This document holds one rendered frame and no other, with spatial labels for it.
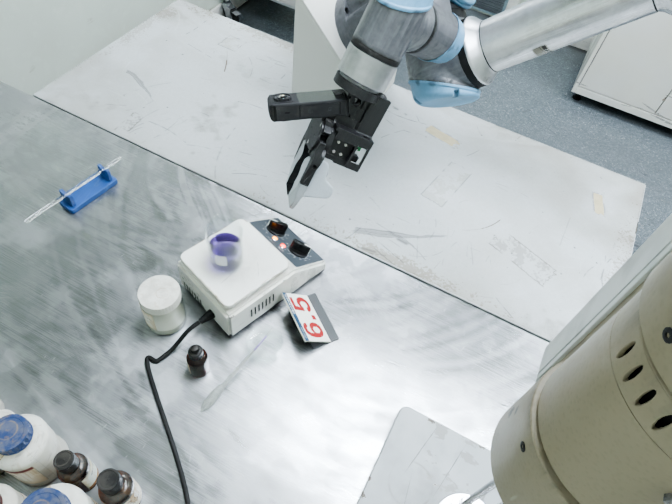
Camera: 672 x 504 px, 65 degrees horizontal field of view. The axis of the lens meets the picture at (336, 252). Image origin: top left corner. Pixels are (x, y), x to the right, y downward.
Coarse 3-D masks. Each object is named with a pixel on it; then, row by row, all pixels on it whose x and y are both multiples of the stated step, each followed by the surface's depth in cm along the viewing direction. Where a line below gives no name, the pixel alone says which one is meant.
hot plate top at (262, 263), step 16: (256, 240) 81; (192, 256) 78; (208, 256) 78; (256, 256) 79; (272, 256) 79; (192, 272) 76; (208, 272) 76; (240, 272) 77; (256, 272) 77; (272, 272) 78; (208, 288) 75; (224, 288) 75; (240, 288) 75; (256, 288) 76; (224, 304) 74
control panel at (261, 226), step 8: (256, 224) 86; (264, 224) 87; (264, 232) 85; (288, 232) 89; (272, 240) 84; (280, 240) 85; (288, 240) 87; (280, 248) 83; (288, 248) 85; (288, 256) 83; (296, 256) 84; (312, 256) 86; (296, 264) 82; (304, 264) 83
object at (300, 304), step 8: (288, 296) 81; (296, 296) 83; (304, 296) 85; (296, 304) 81; (304, 304) 83; (296, 312) 80; (304, 312) 81; (312, 312) 83; (304, 320) 80; (312, 320) 82; (304, 328) 78; (312, 328) 80; (320, 328) 82; (312, 336) 78; (320, 336) 80
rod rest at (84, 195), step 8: (96, 176) 95; (104, 176) 95; (112, 176) 96; (88, 184) 94; (96, 184) 94; (104, 184) 94; (112, 184) 95; (64, 192) 89; (72, 192) 92; (80, 192) 93; (88, 192) 93; (96, 192) 93; (104, 192) 94; (64, 200) 91; (72, 200) 89; (80, 200) 92; (88, 200) 92; (72, 208) 90; (80, 208) 91
